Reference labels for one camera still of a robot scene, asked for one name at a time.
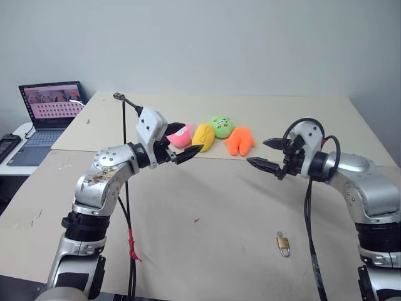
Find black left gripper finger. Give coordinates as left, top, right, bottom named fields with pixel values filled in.
left=174, top=144, right=204, bottom=166
left=164, top=122, right=187, bottom=139

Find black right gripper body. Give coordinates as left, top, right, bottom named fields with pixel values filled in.
left=280, top=135, right=306, bottom=181

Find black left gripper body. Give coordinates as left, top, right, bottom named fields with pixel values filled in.
left=152, top=139, right=179, bottom=166

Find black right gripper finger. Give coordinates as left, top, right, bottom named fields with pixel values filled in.
left=246, top=157, right=284, bottom=181
left=262, top=137, right=286, bottom=151

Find pink plush toy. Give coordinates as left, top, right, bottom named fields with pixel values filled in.
left=165, top=124, right=194, bottom=149

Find yellow plush toy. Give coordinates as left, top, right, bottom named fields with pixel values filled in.
left=190, top=122, right=216, bottom=153

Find orange plush toy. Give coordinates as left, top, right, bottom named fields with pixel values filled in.
left=224, top=125, right=258, bottom=157

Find green plush toy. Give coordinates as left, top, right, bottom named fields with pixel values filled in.
left=209, top=115, right=237, bottom=140

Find brass padlock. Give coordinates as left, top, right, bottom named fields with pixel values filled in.
left=275, top=236, right=291, bottom=258

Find red tape wrap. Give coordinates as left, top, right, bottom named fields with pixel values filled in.
left=127, top=228, right=142, bottom=263

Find grey open laptop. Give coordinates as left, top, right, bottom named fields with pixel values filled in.
left=6, top=80, right=88, bottom=167

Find white side table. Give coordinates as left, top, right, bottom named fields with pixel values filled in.
left=0, top=121, right=53, bottom=176

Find black flat device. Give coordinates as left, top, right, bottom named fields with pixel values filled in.
left=0, top=132, right=22, bottom=164

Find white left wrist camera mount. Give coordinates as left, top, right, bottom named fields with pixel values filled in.
left=135, top=106, right=170, bottom=170

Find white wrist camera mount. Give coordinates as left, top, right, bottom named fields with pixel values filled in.
left=288, top=120, right=325, bottom=179
left=135, top=106, right=170, bottom=170

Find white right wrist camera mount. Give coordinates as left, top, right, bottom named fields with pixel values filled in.
left=288, top=120, right=325, bottom=179

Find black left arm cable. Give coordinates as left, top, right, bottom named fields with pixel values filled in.
left=112, top=92, right=144, bottom=301

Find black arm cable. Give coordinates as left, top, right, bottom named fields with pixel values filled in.
left=281, top=117, right=341, bottom=301
left=112, top=92, right=144, bottom=301

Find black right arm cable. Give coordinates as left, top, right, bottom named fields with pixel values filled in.
left=281, top=117, right=341, bottom=301

